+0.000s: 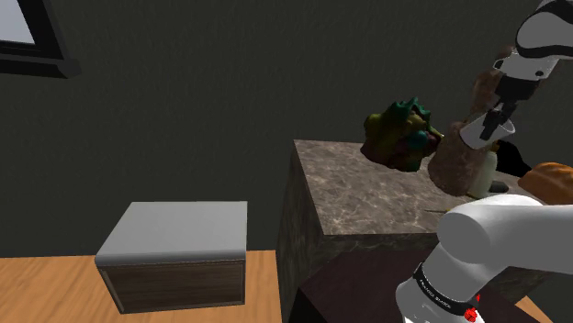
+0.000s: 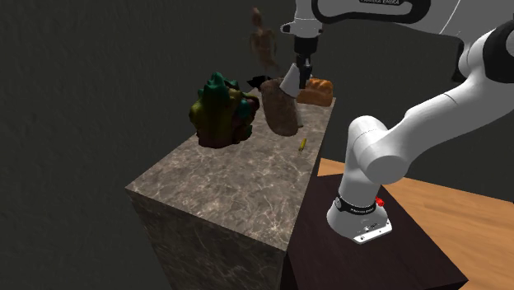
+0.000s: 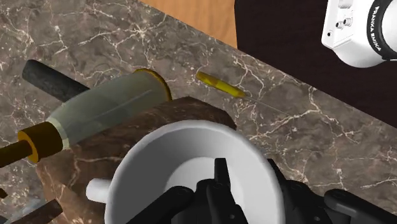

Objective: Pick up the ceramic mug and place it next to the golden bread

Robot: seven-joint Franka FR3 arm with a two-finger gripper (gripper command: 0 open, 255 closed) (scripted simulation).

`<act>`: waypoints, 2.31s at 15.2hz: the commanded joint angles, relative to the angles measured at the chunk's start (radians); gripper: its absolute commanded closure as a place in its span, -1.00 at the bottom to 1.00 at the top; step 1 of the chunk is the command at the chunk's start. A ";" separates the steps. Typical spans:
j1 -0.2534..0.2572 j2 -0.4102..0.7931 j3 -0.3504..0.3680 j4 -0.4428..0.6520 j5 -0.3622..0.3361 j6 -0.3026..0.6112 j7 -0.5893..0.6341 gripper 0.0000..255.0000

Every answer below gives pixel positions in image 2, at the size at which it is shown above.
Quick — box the grey white spatula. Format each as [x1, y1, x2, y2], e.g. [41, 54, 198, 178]
[279, 63, 305, 129]

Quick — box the brown human figure statue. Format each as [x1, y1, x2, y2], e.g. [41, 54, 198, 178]
[248, 7, 281, 78]

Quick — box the orange bread loaf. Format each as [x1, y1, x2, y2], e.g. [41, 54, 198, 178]
[297, 77, 334, 108]

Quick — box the dark brown bread loaf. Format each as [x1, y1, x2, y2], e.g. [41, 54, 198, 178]
[259, 77, 301, 138]

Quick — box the green multicoloured lumpy figure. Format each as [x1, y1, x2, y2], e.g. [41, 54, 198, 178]
[188, 72, 261, 150]

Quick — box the dark robot stand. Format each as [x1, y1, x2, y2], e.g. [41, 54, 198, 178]
[280, 173, 470, 290]

